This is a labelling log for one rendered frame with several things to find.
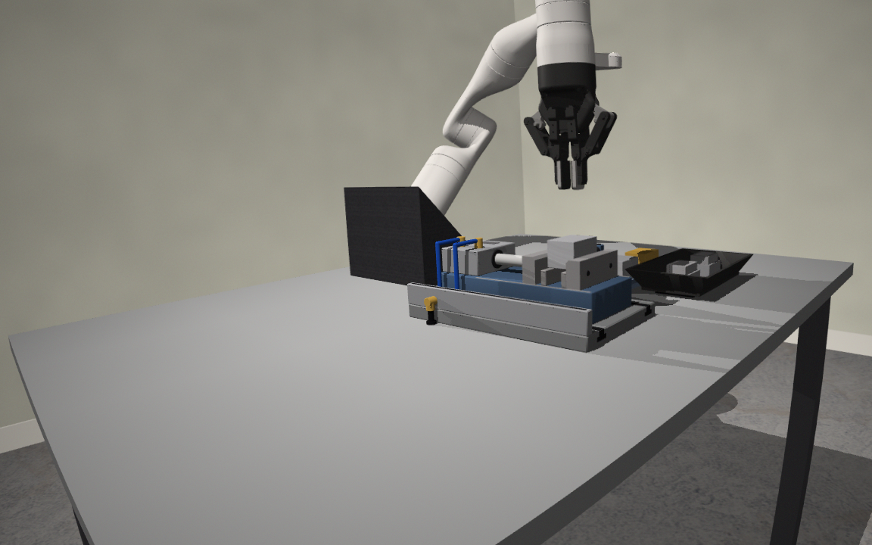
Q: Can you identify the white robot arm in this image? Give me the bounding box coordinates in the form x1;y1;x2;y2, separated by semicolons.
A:
411;0;622;215

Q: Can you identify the white rectangular part with pocket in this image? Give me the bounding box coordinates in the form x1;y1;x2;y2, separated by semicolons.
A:
666;260;700;276

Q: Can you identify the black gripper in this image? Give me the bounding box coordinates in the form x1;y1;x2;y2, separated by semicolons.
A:
524;62;617;190

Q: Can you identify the yellow rectangular block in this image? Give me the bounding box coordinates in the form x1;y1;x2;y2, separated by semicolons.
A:
625;248;659;264

